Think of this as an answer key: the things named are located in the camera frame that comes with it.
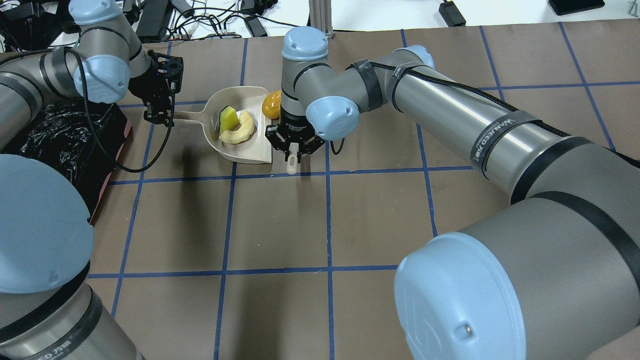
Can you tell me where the cream hand brush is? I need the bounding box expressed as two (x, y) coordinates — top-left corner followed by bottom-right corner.
(286, 142), (299, 175)

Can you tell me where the pale melon slice toy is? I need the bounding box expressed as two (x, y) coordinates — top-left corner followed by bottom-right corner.
(218, 109), (255, 145)

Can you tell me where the yellow green sponge piece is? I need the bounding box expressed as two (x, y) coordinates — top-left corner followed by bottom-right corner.
(218, 105), (240, 135)

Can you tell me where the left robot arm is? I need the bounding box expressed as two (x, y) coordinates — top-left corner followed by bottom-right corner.
(1, 0), (183, 360)

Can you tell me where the aluminium frame post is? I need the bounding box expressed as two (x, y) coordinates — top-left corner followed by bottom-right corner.
(308, 0), (334, 39)

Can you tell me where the yellow toy potato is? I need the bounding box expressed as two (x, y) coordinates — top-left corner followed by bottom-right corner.
(262, 89), (282, 120)

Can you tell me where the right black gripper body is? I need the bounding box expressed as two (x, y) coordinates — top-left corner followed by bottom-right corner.
(265, 107), (326, 163)

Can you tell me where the black power adapter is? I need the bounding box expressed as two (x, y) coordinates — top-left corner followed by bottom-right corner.
(135, 0), (173, 43)

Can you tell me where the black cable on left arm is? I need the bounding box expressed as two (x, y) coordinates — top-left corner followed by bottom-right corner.
(62, 46), (176, 174)

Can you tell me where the bin with black bag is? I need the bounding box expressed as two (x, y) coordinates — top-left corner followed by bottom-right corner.
(1, 98), (132, 223)

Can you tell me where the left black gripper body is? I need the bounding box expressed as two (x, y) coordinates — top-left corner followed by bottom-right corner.
(129, 51), (185, 126)

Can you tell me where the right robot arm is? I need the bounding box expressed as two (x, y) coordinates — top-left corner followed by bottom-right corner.
(266, 26), (639, 360)

